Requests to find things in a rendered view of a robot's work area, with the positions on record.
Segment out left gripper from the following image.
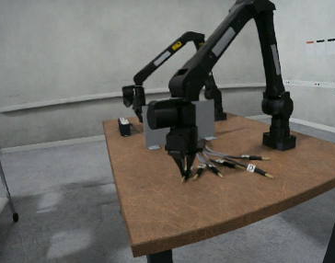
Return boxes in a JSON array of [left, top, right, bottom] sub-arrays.
[[165, 124, 205, 177]]

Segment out black and tan jack plug with tag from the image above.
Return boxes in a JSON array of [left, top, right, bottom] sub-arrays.
[[247, 164, 273, 178]]

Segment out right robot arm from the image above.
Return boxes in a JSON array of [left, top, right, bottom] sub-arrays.
[[122, 31, 226, 117]]

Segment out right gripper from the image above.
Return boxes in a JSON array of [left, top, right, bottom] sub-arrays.
[[132, 96, 147, 123]]

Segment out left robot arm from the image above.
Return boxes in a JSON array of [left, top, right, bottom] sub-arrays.
[[146, 0, 296, 159]]

